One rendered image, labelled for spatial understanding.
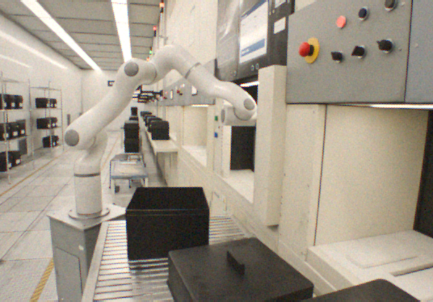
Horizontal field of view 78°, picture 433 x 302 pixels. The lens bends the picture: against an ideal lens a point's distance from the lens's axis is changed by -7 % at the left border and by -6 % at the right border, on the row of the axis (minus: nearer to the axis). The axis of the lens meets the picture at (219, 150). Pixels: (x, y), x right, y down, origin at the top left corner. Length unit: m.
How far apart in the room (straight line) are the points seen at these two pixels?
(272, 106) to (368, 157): 0.33
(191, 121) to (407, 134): 2.39
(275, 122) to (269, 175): 0.17
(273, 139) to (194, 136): 2.23
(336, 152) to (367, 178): 0.15
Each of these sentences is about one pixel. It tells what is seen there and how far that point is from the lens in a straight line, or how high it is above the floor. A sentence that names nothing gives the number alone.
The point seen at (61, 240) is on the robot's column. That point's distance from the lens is 1.48.
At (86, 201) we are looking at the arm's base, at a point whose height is 0.83.
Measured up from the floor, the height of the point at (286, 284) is 0.86.
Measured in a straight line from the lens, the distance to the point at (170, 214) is 0.95.
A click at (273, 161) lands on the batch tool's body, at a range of 0.95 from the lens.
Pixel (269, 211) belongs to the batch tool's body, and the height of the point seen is 0.92.
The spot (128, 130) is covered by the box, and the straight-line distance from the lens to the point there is 5.09.
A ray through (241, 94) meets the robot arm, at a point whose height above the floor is 1.31.
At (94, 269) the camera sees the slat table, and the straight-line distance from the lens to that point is 1.00.
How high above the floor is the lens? 1.26
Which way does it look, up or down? 8 degrees down
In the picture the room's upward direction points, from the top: 2 degrees clockwise
